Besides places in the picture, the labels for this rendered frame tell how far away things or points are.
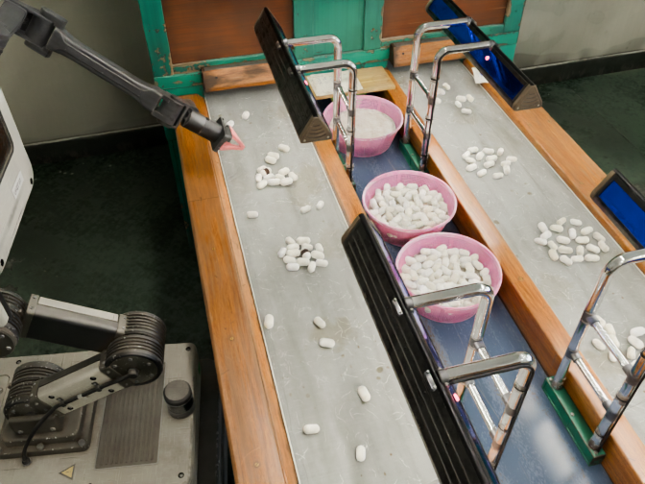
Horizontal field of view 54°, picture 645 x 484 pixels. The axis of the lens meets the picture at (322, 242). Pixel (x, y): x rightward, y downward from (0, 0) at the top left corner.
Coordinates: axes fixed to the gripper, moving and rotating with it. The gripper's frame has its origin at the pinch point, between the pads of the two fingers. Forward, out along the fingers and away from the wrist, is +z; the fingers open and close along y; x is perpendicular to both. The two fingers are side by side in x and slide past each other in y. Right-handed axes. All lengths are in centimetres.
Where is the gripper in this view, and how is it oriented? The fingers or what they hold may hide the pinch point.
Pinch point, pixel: (241, 146)
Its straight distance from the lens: 194.2
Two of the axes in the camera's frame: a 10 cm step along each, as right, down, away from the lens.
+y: -2.6, -6.7, 7.0
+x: -6.3, 6.6, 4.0
